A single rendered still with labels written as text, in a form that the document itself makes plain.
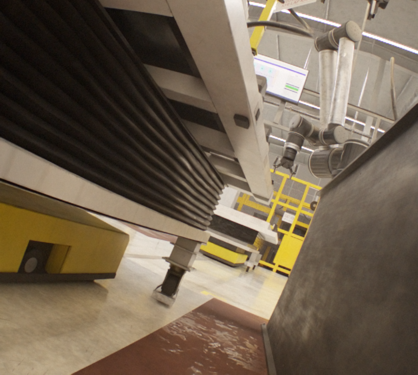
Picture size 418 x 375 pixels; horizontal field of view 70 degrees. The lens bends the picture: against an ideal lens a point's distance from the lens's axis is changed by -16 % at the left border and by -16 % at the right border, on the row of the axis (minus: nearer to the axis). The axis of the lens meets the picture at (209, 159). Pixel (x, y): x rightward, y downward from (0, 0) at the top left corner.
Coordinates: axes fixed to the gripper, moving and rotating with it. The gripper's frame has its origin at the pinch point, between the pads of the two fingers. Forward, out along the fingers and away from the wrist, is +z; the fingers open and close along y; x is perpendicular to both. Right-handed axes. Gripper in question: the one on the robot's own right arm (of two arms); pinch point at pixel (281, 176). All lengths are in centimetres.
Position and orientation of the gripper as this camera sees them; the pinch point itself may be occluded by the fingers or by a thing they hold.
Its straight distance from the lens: 203.5
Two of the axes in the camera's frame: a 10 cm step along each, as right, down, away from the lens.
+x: 1.1, 2.5, 9.6
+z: -3.9, 9.0, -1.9
